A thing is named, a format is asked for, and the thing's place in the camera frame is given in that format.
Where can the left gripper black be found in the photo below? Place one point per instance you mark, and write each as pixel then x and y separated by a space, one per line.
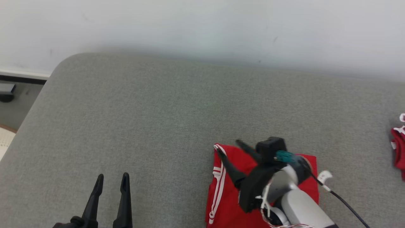
pixel 74 223

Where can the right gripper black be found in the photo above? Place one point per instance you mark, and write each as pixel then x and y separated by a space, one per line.
pixel 254 190

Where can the red jersey with lettering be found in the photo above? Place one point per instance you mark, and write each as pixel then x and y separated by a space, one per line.
pixel 231 205

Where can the plain red garment white trim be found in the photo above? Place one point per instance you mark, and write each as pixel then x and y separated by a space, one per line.
pixel 399 152

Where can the cream woven rug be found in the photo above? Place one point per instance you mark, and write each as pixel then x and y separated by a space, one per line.
pixel 4 139

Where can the black object on floor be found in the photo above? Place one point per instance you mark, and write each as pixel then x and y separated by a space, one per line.
pixel 6 90

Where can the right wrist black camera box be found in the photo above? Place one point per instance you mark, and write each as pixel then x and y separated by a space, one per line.
pixel 270 148

